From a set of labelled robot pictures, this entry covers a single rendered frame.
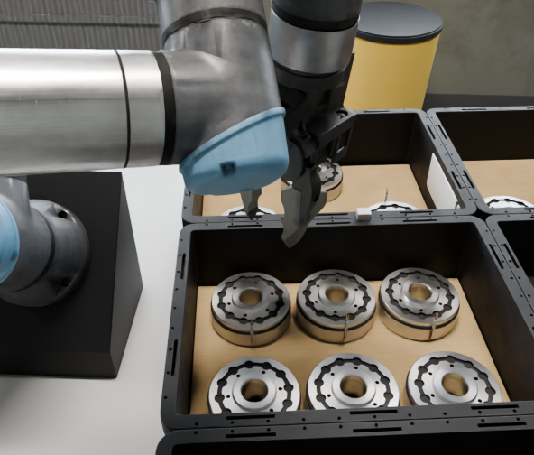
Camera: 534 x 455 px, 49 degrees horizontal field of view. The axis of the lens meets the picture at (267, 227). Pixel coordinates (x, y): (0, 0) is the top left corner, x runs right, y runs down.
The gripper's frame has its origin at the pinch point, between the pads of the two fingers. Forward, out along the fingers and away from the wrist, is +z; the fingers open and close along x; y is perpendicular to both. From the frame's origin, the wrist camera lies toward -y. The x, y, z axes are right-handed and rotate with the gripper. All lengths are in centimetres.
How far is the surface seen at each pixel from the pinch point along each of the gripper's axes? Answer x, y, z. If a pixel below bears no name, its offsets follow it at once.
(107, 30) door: 189, 112, 87
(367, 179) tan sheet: 7.2, 37.1, 18.1
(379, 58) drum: 66, 144, 57
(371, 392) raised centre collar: -18.3, -1.5, 10.7
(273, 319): -3.4, -0.3, 13.4
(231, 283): 5.0, 0.8, 15.0
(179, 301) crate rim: 3.1, -10.1, 7.5
